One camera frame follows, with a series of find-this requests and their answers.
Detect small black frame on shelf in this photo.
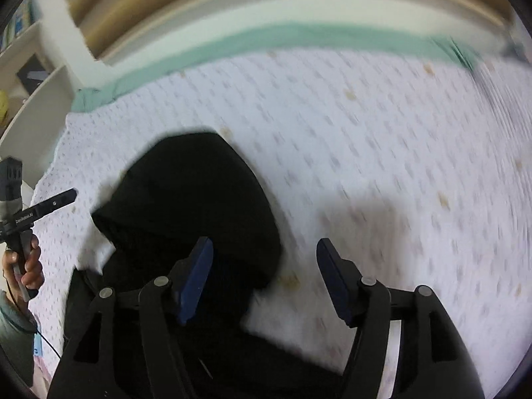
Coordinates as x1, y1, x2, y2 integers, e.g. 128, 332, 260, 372
16, 55, 49, 95

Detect thin black cable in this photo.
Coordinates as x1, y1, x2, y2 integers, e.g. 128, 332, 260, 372
2, 274, 64, 360

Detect person's left forearm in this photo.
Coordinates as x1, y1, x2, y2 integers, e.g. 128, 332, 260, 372
0, 290, 39, 387

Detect person's left hand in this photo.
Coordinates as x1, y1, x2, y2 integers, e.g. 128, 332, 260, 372
1, 235, 45, 291

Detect black jacket with white print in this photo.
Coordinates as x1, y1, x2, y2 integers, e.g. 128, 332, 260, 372
62, 132, 345, 399

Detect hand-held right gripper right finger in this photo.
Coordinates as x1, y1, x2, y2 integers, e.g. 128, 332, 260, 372
316, 238, 485, 399

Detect dark cloth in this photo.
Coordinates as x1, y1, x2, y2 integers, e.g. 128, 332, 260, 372
501, 37, 526, 61

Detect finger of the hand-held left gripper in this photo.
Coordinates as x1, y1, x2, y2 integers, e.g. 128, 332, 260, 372
30, 188, 79, 220

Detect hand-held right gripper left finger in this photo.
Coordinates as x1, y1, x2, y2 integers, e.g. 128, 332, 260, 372
48, 237, 214, 399

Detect white bookshelf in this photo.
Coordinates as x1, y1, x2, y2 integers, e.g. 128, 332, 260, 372
0, 0, 80, 175

